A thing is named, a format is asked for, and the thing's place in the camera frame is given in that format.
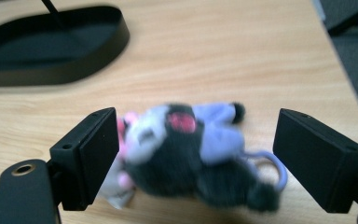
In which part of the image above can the black key rack with tray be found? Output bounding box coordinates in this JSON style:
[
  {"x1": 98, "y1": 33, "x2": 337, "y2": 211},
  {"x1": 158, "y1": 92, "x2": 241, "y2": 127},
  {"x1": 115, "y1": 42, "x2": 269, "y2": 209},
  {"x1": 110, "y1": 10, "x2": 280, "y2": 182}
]
[{"x1": 0, "y1": 0, "x2": 131, "y2": 88}]

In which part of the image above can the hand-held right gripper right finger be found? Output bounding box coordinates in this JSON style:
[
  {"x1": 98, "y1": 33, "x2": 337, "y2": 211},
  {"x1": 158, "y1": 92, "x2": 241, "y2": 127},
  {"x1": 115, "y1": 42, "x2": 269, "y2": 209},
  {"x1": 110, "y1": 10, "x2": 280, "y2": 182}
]
[{"x1": 272, "y1": 107, "x2": 358, "y2": 214}]

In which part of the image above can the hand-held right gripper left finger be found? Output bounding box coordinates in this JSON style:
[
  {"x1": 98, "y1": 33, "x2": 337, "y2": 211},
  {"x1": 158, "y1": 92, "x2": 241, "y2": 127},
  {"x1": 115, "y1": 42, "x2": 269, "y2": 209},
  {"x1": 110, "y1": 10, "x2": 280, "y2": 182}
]
[{"x1": 48, "y1": 106, "x2": 120, "y2": 212}]

